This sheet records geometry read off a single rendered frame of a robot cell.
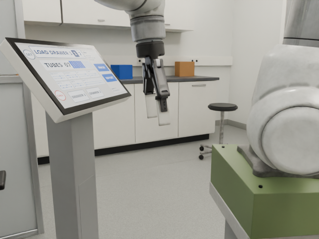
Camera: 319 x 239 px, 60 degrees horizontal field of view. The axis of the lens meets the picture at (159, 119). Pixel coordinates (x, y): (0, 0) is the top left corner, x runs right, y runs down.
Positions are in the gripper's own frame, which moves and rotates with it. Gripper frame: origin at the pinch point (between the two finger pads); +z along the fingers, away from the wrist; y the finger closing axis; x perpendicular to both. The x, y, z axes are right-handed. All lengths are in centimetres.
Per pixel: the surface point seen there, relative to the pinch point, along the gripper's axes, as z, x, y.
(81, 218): 46, 28, 41
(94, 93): -6.4, 15.1, 36.9
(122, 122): 44, -17, 256
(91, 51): -25, 13, 62
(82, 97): -5.8, 19.6, 29.2
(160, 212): 93, -22, 117
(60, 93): -8.7, 26.4, 22.4
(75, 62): -19, 21, 44
